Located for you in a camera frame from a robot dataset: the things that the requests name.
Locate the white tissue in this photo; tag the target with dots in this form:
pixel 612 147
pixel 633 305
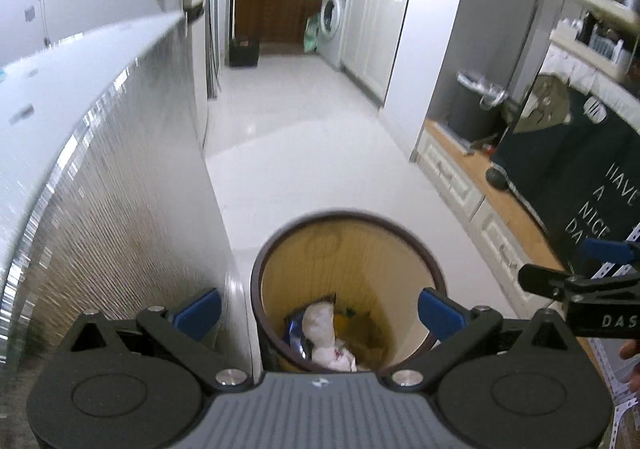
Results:
pixel 317 324

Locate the person's right hand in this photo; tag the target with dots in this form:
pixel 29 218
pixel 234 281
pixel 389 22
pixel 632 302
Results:
pixel 634 379

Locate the grey bin with white liner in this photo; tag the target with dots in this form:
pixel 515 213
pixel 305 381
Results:
pixel 465 114

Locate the dark round object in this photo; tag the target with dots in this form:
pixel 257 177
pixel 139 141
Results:
pixel 498 177

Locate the green bag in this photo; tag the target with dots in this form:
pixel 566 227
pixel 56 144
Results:
pixel 312 34

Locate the white shelf with bottles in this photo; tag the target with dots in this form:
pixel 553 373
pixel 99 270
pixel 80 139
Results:
pixel 600 4

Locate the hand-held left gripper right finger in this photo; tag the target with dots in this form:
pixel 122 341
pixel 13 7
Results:
pixel 440 315

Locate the white washing machine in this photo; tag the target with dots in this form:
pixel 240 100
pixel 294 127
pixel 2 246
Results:
pixel 335 14

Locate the low white drawer cabinet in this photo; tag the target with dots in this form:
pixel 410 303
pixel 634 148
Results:
pixel 450 174

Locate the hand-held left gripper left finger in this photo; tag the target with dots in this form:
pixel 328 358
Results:
pixel 200 313

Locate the yellow cardboard box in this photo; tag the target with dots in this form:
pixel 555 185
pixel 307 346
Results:
pixel 360 334

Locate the yellow bin with brown rim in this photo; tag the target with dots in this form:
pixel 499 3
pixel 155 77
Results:
pixel 310 241

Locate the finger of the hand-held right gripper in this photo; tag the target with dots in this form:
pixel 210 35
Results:
pixel 605 250
pixel 542 279

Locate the white kitchen cabinet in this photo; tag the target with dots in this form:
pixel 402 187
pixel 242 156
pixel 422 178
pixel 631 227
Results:
pixel 370 39

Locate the black crate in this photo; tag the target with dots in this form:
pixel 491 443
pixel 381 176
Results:
pixel 244 53

